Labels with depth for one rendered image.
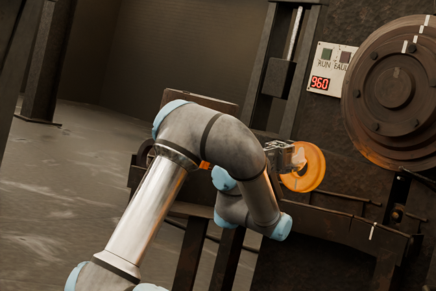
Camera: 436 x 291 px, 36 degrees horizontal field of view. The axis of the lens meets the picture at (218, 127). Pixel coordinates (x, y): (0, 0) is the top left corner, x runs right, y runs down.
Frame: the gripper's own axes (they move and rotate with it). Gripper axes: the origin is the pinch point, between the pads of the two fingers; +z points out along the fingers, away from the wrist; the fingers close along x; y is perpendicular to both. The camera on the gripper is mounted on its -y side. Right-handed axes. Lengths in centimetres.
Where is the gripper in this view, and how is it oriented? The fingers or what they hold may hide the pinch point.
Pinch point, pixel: (303, 161)
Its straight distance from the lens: 204.0
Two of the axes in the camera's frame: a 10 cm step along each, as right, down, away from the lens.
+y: 0.3, -9.7, -2.5
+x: -6.9, -2.0, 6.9
